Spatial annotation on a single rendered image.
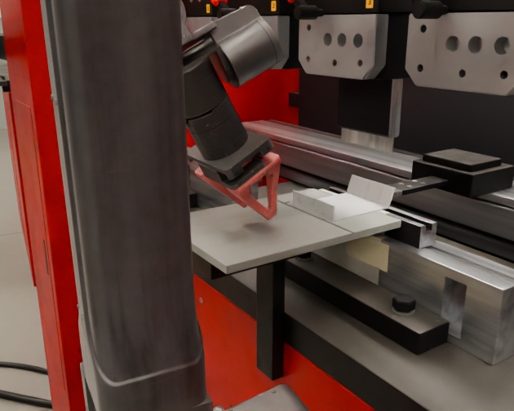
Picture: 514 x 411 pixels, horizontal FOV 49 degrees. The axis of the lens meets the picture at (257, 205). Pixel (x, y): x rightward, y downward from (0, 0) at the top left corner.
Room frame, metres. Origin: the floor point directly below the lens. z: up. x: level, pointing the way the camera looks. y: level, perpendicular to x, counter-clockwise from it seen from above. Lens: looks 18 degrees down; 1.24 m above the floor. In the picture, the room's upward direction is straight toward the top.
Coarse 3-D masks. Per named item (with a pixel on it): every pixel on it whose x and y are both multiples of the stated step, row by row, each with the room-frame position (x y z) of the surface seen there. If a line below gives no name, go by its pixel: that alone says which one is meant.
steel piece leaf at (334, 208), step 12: (300, 192) 0.74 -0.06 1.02; (300, 204) 0.74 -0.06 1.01; (312, 204) 0.72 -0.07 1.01; (324, 204) 0.70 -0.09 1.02; (336, 204) 0.75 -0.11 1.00; (348, 204) 0.75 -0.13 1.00; (360, 204) 0.75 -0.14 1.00; (372, 204) 0.75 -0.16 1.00; (324, 216) 0.70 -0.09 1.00; (336, 216) 0.70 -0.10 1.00; (348, 216) 0.70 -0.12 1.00
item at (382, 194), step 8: (352, 176) 0.81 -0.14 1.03; (352, 184) 0.81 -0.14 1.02; (360, 184) 0.80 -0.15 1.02; (368, 184) 0.78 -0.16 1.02; (376, 184) 0.77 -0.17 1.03; (384, 184) 0.76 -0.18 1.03; (352, 192) 0.80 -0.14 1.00; (360, 192) 0.79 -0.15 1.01; (368, 192) 0.78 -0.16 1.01; (376, 192) 0.77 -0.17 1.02; (384, 192) 0.76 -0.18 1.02; (392, 192) 0.74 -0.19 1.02; (368, 200) 0.77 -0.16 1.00; (376, 200) 0.76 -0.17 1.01; (384, 200) 0.75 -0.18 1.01
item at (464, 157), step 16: (416, 160) 0.93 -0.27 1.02; (432, 160) 0.91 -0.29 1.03; (448, 160) 0.89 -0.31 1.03; (464, 160) 0.88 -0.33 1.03; (480, 160) 0.88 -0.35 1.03; (496, 160) 0.89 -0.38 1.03; (416, 176) 0.92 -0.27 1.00; (432, 176) 0.89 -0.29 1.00; (448, 176) 0.87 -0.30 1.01; (464, 176) 0.85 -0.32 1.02; (480, 176) 0.84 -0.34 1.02; (496, 176) 0.87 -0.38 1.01; (512, 176) 0.89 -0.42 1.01; (400, 192) 0.81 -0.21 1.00; (464, 192) 0.84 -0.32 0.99; (480, 192) 0.85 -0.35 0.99
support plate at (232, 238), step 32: (320, 192) 0.82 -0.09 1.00; (192, 224) 0.67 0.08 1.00; (224, 224) 0.67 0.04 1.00; (256, 224) 0.67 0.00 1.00; (288, 224) 0.67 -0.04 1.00; (320, 224) 0.67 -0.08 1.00; (352, 224) 0.67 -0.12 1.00; (384, 224) 0.68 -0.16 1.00; (224, 256) 0.57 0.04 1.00; (256, 256) 0.57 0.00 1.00; (288, 256) 0.59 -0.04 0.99
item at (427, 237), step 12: (336, 192) 0.83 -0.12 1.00; (396, 216) 0.71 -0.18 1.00; (408, 216) 0.71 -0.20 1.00; (396, 228) 0.70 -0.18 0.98; (408, 228) 0.68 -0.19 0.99; (420, 228) 0.67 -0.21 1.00; (432, 228) 0.68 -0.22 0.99; (408, 240) 0.68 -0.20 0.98; (420, 240) 0.67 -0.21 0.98; (432, 240) 0.68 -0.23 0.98
